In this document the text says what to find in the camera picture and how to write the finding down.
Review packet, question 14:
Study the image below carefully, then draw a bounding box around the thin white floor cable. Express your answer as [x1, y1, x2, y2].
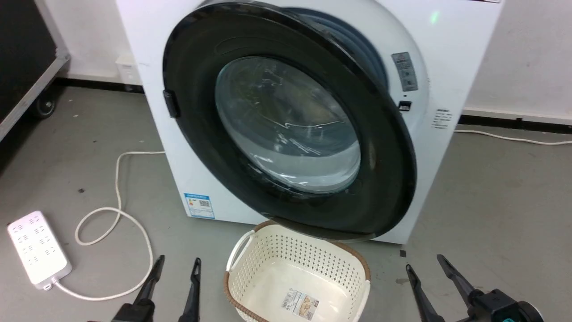
[454, 129, 572, 146]

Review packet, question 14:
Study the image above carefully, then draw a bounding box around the grey warning sticker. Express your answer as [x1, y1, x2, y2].
[391, 52, 420, 93]

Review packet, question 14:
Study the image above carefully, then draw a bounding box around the paper label on basket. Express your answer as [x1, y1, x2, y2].
[282, 288, 320, 321]

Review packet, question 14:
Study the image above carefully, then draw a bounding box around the white power strip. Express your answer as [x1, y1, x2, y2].
[7, 210, 73, 290]

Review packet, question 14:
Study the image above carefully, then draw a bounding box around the blue energy label sticker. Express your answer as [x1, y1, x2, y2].
[184, 193, 216, 220]

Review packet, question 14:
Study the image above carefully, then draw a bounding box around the small printed text sticker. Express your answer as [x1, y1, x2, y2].
[431, 107, 453, 131]

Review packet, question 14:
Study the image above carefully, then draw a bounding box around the cream perforated laundry basket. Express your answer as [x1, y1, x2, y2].
[223, 220, 371, 322]

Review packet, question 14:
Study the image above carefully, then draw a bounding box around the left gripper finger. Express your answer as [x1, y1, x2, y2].
[133, 254, 166, 305]
[178, 258, 202, 322]

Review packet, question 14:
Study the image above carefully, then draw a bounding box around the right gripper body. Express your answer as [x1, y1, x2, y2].
[456, 289, 545, 322]

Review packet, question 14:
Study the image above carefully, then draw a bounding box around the white power strip cable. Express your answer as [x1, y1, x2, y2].
[53, 151, 166, 301]

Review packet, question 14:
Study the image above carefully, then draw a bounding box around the white wall outlet box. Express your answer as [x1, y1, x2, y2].
[116, 55, 143, 87]

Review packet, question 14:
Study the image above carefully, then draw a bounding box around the white front-load washing machine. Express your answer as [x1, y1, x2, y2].
[115, 0, 505, 246]

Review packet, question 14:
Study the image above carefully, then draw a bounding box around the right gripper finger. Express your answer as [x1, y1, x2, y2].
[437, 254, 484, 305]
[405, 264, 446, 322]

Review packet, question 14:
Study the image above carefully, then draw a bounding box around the black caster wheel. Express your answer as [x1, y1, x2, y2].
[31, 92, 58, 119]

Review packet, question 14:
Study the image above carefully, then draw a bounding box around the black flight case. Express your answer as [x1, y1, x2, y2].
[0, 0, 71, 142]

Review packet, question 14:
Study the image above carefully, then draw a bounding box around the black round washer door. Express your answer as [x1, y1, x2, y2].
[162, 1, 418, 242]

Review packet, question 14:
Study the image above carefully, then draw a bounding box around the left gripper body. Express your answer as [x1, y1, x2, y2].
[111, 301, 156, 322]

